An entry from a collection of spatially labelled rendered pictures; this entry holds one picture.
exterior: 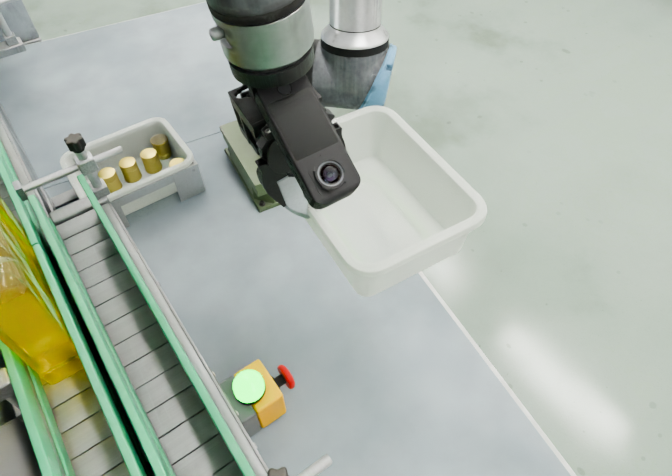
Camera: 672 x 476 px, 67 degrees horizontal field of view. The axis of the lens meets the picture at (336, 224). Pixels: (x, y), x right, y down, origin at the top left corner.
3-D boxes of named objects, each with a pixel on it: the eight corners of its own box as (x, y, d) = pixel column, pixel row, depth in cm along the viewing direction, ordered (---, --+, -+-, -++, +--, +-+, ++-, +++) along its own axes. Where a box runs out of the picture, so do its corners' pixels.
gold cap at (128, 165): (138, 168, 109) (132, 153, 105) (144, 178, 107) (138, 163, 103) (122, 175, 107) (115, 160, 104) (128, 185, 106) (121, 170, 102)
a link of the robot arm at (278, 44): (326, 1, 37) (223, 43, 35) (332, 55, 41) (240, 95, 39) (280, -39, 41) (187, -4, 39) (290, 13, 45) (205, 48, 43)
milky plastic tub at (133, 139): (72, 185, 108) (55, 155, 101) (171, 143, 116) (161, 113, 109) (101, 238, 99) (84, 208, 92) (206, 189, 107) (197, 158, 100)
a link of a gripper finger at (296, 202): (292, 189, 61) (278, 131, 53) (316, 222, 57) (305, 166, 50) (268, 200, 60) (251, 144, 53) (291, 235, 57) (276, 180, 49)
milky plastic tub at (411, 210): (379, 148, 73) (383, 99, 67) (481, 259, 61) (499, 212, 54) (269, 193, 68) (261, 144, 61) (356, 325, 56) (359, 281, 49)
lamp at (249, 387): (228, 386, 73) (224, 377, 71) (255, 368, 75) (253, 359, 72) (243, 411, 71) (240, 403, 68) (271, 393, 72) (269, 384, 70)
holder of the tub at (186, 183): (48, 198, 106) (31, 171, 100) (171, 146, 116) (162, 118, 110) (75, 252, 97) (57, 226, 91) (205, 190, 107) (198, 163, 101)
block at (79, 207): (63, 235, 92) (46, 210, 86) (114, 212, 95) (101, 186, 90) (69, 248, 90) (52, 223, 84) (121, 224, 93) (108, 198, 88)
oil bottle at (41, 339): (38, 355, 70) (-53, 266, 54) (80, 334, 72) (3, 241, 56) (50, 388, 67) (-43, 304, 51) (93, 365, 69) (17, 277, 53)
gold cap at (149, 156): (158, 160, 110) (153, 145, 107) (165, 169, 109) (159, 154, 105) (142, 166, 109) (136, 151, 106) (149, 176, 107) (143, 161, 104)
